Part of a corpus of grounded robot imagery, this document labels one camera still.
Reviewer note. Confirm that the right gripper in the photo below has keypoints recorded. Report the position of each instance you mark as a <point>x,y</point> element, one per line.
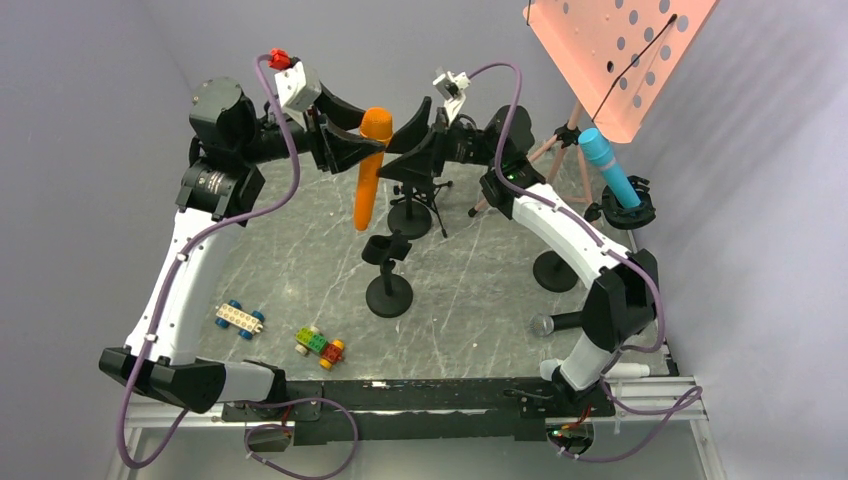
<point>422,161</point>

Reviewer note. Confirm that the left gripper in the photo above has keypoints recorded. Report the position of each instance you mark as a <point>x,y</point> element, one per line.
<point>329,147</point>

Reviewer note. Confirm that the tripod shock mount stand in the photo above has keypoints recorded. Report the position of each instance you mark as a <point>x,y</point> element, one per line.
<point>431,192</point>

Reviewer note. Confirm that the orange microphone round stand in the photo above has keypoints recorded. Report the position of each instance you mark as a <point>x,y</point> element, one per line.
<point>389,295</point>

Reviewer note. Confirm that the silver mesh black microphone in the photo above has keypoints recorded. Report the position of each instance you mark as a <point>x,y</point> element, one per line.
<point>542,325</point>

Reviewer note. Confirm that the white condenser microphone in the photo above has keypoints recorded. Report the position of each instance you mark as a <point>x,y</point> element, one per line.
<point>620,370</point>

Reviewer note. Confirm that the black round base stand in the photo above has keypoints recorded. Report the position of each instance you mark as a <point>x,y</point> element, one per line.
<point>409,213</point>

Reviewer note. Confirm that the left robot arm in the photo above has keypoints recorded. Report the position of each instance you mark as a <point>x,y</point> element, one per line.
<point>159,359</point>

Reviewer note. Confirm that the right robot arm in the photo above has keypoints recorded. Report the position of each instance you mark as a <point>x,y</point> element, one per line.
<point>622,285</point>

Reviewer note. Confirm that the pink music stand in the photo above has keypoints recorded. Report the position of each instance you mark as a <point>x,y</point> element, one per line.
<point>616,56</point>

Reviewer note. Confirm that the colourful toy block car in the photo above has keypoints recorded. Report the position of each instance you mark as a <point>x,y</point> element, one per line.
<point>312,341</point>

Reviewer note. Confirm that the white blue toy block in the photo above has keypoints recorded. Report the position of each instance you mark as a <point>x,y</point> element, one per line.
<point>248,324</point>

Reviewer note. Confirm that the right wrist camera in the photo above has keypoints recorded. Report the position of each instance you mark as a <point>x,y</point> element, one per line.
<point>452,87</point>

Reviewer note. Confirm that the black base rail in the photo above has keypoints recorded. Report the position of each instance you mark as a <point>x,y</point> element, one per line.
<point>522,408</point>

